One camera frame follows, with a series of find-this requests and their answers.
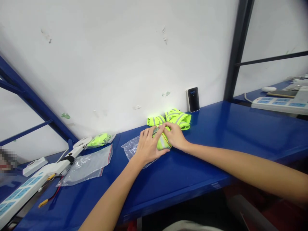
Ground red black cable yellow plug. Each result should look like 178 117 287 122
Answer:
38 172 69 209

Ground rolled neon reflective vest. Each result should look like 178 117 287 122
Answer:
147 115 167 127

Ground white flat adapter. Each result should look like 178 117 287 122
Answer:
22 157 49 177

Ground person's body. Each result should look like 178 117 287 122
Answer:
161 219 217 231

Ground dark metal shelf frame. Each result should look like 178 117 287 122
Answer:
223 0 308 101

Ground long white power strip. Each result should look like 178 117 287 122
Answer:
0 171 51 217

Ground white handheld fan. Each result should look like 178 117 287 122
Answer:
57 136 94 162

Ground white box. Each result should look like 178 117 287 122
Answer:
295 86 308 104

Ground person's right hand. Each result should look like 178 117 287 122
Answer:
161 121 191 151

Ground black power bank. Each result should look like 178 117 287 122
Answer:
186 87 201 113

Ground white power strip blue sockets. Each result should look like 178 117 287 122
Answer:
244 92 308 116

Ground empty clear zip bag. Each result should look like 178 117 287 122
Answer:
121 135 159 169

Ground stack of clear zip bags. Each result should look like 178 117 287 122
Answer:
56 144 114 188

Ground person's left hand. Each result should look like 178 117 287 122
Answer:
131 127 171 167

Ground loose neon reflective vest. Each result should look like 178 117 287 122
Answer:
164 108 192 131

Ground bagged neon vest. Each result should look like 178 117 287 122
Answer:
86 133 116 149

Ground white device with black strap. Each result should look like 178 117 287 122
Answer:
38 154 75 180

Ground smartphone with gold edge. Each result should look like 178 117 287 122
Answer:
266 90 299 98

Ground blue metal shelf frame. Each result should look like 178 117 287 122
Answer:
0 55 79 154

